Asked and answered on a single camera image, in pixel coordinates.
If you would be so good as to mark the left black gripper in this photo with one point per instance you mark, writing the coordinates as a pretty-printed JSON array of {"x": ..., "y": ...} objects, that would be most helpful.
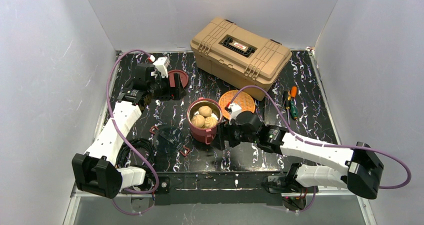
[{"x": 174, "y": 88}]

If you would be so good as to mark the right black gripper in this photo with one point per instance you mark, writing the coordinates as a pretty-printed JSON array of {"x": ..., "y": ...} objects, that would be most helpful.
[{"x": 227, "y": 136}]

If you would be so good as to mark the steamed bun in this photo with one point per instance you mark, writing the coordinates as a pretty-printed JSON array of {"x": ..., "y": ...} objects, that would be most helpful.
[
  {"x": 205, "y": 111},
  {"x": 198, "y": 121},
  {"x": 210, "y": 122}
]

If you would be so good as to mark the red steel lunch bowl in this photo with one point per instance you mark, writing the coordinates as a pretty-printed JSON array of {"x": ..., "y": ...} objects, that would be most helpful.
[{"x": 204, "y": 135}]

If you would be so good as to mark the steamed bun front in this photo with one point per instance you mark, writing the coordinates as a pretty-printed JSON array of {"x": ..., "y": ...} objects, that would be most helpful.
[{"x": 198, "y": 121}]

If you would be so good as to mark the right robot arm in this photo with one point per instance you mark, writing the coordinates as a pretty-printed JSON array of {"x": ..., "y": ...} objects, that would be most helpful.
[{"x": 357, "y": 169}]

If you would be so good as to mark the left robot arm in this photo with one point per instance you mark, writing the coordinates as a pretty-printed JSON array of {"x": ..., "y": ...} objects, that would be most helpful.
[{"x": 95, "y": 170}]

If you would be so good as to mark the red lunch box clip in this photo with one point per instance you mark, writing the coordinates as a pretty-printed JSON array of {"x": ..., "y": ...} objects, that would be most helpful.
[{"x": 184, "y": 151}]

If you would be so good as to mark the red round lid rear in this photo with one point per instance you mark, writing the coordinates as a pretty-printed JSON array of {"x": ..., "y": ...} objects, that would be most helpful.
[{"x": 182, "y": 75}]

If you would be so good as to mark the dark transparent round lid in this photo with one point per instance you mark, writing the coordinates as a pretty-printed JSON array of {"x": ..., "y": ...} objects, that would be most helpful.
[{"x": 168, "y": 140}]

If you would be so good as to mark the tan plastic toolbox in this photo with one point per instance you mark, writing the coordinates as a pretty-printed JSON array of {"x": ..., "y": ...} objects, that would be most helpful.
[{"x": 239, "y": 57}]

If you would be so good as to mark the orange green screwdriver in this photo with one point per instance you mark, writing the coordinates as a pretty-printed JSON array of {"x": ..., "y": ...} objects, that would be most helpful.
[{"x": 293, "y": 108}]

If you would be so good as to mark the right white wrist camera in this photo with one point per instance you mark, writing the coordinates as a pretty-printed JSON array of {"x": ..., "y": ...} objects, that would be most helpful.
[{"x": 233, "y": 109}]

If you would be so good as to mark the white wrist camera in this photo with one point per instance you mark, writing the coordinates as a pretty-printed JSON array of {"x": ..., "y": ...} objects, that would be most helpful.
[
  {"x": 233, "y": 109},
  {"x": 161, "y": 66}
]

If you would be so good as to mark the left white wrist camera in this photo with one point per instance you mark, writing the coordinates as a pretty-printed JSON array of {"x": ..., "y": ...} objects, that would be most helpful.
[{"x": 161, "y": 66}]

